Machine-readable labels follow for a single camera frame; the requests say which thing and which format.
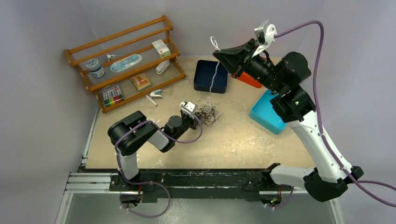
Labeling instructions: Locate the brown cable bundle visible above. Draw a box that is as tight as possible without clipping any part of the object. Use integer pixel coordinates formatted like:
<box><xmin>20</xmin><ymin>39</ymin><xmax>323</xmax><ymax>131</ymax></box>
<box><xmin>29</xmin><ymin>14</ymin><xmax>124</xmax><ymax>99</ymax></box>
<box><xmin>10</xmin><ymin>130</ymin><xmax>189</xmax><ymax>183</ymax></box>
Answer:
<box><xmin>195</xmin><ymin>102</ymin><xmax>226</xmax><ymax>128</ymax></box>

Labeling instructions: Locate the dark navy square tray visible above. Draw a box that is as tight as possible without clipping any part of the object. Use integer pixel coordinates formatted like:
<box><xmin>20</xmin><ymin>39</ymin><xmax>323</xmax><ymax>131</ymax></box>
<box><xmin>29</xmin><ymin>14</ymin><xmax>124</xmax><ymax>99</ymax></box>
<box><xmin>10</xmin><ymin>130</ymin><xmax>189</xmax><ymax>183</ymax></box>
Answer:
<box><xmin>193</xmin><ymin>60</ymin><xmax>228</xmax><ymax>94</ymax></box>

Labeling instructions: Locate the orange square tray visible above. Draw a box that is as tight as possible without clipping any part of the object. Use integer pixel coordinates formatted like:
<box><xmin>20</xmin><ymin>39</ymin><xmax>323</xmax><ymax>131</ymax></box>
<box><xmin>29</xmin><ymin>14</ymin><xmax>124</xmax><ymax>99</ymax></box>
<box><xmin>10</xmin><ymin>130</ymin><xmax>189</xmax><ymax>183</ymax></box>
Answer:
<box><xmin>231</xmin><ymin>72</ymin><xmax>262</xmax><ymax>89</ymax></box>

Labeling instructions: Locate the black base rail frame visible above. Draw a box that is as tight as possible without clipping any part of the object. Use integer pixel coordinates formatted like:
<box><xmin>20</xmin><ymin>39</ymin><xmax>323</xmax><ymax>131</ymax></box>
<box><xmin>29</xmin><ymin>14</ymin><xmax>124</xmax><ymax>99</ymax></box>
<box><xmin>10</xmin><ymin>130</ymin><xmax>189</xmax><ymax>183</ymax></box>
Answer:
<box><xmin>65</xmin><ymin>168</ymin><xmax>307</xmax><ymax>205</ymax></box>

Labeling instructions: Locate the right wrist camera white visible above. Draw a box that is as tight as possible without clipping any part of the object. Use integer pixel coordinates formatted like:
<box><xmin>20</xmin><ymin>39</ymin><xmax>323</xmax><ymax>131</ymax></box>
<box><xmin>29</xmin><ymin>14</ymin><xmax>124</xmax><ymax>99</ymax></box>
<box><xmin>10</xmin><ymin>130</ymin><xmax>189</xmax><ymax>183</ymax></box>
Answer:
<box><xmin>252</xmin><ymin>20</ymin><xmax>277</xmax><ymax>57</ymax></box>

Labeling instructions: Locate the oval blue white package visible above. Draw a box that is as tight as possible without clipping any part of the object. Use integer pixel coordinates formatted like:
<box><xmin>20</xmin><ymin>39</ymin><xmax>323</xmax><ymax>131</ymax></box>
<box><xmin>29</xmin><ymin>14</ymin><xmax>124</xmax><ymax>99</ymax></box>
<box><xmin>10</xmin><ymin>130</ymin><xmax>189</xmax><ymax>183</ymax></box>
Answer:
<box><xmin>110</xmin><ymin>54</ymin><xmax>142</xmax><ymax>72</ymax></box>

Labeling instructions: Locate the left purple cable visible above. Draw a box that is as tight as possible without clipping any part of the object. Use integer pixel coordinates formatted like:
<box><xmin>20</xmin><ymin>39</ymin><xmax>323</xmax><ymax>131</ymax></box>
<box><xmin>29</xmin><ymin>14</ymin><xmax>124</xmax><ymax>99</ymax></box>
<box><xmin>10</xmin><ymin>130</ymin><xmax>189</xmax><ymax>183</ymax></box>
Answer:
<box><xmin>114</xmin><ymin>110</ymin><xmax>204</xmax><ymax>186</ymax></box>

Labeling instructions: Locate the cyan square tray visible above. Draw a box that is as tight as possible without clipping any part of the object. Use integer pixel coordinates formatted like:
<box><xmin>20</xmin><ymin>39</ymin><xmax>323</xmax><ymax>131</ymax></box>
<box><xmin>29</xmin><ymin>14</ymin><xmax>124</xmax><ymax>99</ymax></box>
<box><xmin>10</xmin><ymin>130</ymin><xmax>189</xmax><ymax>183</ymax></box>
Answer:
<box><xmin>249</xmin><ymin>90</ymin><xmax>286</xmax><ymax>135</ymax></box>

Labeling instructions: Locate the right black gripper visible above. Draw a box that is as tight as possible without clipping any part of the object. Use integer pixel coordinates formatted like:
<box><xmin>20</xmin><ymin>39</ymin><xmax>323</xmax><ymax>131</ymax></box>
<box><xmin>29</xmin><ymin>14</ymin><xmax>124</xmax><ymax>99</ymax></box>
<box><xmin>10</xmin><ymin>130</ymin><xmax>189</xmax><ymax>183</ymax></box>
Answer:
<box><xmin>214</xmin><ymin>39</ymin><xmax>286</xmax><ymax>95</ymax></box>

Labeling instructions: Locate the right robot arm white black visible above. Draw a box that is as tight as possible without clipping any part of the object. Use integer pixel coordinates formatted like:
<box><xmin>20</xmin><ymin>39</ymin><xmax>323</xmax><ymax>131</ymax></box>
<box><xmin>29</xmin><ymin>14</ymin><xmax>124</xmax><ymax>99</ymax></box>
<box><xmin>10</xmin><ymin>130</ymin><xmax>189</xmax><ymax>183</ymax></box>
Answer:
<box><xmin>213</xmin><ymin>39</ymin><xmax>363</xmax><ymax>202</ymax></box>

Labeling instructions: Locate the blue white round jar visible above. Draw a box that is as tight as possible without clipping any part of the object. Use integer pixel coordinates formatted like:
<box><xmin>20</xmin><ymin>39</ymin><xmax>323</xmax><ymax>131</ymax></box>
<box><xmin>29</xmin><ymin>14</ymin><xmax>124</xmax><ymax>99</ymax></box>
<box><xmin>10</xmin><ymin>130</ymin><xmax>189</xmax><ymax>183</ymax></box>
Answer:
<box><xmin>85</xmin><ymin>58</ymin><xmax>106</xmax><ymax>78</ymax></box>

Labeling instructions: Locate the orange patterned small pack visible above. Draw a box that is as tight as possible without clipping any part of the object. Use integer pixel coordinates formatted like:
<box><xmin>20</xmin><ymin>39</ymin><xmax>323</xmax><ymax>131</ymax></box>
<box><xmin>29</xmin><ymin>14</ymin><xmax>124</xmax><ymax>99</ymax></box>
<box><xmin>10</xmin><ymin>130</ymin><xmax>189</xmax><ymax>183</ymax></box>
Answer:
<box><xmin>131</xmin><ymin>73</ymin><xmax>151</xmax><ymax>91</ymax></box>

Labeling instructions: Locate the wooden three-tier rack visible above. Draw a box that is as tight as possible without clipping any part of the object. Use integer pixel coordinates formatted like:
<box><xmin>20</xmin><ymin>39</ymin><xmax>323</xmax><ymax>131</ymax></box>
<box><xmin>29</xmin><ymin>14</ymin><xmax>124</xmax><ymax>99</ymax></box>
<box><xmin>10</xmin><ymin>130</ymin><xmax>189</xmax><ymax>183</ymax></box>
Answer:
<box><xmin>64</xmin><ymin>15</ymin><xmax>186</xmax><ymax>113</ymax></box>

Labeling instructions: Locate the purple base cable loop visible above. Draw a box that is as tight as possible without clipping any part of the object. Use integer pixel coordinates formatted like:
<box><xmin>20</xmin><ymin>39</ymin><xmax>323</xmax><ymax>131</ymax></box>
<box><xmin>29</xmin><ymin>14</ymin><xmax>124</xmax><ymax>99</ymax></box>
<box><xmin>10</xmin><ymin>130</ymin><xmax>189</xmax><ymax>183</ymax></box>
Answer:
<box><xmin>119</xmin><ymin>181</ymin><xmax>173</xmax><ymax>219</ymax></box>

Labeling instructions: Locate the small metal clip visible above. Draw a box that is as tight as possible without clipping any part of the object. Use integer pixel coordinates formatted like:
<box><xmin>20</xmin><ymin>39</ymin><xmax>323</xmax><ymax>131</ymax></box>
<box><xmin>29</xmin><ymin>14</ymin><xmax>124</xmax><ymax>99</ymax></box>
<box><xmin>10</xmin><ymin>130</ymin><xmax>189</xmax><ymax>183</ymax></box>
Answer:
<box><xmin>107</xmin><ymin>55</ymin><xmax>117</xmax><ymax>61</ymax></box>

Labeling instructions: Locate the small blue white stapler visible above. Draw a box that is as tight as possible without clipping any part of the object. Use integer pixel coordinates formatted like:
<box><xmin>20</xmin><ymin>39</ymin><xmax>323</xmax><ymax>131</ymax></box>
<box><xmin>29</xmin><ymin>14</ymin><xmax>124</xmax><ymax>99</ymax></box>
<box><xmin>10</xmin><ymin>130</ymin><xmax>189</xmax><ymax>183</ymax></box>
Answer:
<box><xmin>150</xmin><ymin>89</ymin><xmax>163</xmax><ymax>99</ymax></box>

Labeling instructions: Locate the coloured marker set pack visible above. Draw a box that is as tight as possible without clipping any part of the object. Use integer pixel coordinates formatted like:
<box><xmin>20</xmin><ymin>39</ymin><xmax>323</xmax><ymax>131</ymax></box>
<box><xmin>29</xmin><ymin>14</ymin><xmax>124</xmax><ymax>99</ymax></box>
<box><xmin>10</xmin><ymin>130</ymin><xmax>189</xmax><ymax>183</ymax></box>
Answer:
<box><xmin>102</xmin><ymin>84</ymin><xmax>124</xmax><ymax>107</ymax></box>

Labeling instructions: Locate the white red small box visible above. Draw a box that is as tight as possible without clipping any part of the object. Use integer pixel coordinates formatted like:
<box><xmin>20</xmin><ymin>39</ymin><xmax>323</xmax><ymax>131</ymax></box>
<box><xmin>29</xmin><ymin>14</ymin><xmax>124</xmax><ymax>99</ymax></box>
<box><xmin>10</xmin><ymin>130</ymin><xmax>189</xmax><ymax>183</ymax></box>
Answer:
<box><xmin>152</xmin><ymin>40</ymin><xmax>171</xmax><ymax>59</ymax></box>

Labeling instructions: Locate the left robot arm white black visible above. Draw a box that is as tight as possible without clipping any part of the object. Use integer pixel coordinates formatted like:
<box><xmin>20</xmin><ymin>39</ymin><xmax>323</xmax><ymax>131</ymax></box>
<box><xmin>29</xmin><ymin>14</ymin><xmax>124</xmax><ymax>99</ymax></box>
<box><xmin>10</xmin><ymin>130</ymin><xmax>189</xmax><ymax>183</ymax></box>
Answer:
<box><xmin>107</xmin><ymin>111</ymin><xmax>201</xmax><ymax>191</ymax></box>

